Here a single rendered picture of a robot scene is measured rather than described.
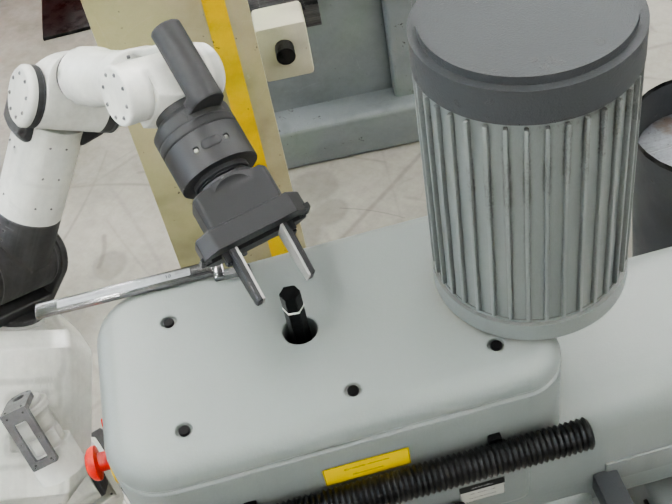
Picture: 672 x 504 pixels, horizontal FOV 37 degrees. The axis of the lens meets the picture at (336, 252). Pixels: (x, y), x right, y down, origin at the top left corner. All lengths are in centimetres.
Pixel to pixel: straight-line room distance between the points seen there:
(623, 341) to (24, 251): 79
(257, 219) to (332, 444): 24
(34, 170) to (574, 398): 73
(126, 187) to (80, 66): 308
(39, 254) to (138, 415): 46
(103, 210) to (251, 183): 321
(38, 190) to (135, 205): 283
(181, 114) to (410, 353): 33
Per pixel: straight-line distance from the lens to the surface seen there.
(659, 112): 346
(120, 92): 107
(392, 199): 394
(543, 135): 84
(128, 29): 282
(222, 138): 104
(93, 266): 402
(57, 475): 141
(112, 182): 436
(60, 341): 149
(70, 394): 150
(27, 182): 138
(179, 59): 105
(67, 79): 126
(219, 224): 103
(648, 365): 118
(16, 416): 137
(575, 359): 118
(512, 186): 88
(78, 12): 550
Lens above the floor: 270
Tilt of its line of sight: 46 degrees down
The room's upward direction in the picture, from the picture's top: 12 degrees counter-clockwise
